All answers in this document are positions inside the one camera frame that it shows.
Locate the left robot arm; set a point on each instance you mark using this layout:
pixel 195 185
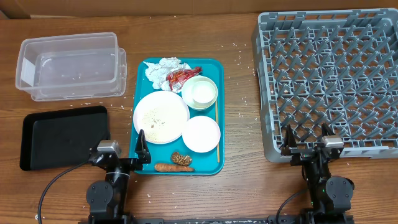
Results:
pixel 107 198

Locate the clear plastic bin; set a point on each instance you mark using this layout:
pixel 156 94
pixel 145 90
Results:
pixel 69 67

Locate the white napkin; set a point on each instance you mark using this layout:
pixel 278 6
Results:
pixel 157 72

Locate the pale green bowl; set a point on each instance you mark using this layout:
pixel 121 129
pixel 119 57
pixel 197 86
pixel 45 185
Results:
pixel 187 92

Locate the black plastic tray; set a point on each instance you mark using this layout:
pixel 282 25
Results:
pixel 62 138

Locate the grey dishwasher rack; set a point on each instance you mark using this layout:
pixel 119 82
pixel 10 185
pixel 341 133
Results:
pixel 328 67

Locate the large white plate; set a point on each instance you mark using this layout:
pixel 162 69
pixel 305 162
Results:
pixel 162 116

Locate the teal plastic tray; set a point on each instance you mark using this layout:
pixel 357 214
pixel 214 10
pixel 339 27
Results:
pixel 208 163

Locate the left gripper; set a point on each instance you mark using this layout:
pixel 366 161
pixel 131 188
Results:
pixel 141 154

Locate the white cup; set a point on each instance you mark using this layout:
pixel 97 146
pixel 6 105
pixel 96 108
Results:
pixel 203 92

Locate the small pink plate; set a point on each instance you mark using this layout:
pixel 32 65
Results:
pixel 199 134

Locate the wooden chopstick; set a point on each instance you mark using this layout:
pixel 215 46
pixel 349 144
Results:
pixel 218 132

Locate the orange carrot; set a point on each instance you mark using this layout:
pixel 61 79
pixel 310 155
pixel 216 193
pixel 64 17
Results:
pixel 161 167

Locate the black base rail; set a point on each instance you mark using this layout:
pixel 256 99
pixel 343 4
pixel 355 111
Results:
pixel 214 221

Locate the red snack wrapper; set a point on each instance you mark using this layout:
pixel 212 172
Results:
pixel 178 78

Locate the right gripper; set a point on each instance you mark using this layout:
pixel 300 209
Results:
pixel 301 154

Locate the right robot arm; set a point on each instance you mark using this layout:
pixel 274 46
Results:
pixel 330 195

